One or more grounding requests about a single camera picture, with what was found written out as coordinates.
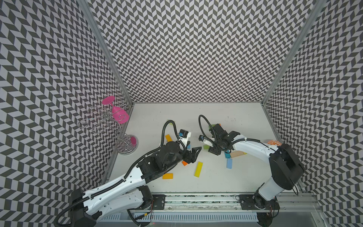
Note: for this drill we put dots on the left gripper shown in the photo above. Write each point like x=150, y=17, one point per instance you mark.
x=194, y=155

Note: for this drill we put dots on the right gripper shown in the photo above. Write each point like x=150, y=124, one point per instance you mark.
x=215, y=151

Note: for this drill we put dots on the tan wooden block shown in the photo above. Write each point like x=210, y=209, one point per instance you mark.
x=236, y=154

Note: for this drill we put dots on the teal block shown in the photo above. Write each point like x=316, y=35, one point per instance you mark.
x=227, y=155

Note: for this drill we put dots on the pale blue block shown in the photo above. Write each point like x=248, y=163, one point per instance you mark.
x=229, y=163

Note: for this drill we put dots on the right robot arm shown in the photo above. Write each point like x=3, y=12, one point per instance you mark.
x=285, y=166

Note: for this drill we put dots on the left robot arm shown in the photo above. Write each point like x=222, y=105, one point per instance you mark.
x=128, y=192

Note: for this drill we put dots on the yellow-orange block upper left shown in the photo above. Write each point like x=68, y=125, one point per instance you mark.
x=168, y=138

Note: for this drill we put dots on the yellow-orange block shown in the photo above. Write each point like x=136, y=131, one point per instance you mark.
x=168, y=138
x=168, y=176

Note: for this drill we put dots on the yellow-orange block bottom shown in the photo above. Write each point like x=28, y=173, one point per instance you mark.
x=168, y=176

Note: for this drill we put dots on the orange patterned cup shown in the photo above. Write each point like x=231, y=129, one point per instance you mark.
x=274, y=142

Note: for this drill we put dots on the pink plastic wine glass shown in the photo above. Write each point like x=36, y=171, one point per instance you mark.
x=118, y=113

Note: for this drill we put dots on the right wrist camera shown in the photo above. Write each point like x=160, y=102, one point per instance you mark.
x=204, y=140

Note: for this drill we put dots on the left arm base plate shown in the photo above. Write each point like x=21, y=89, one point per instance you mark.
x=157, y=203

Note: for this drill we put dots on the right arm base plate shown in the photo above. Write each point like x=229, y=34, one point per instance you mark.
x=256, y=202

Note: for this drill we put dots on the wire glass rack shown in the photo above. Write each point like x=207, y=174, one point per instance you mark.
x=99, y=121

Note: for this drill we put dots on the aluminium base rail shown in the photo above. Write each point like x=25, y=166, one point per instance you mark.
x=184, y=202

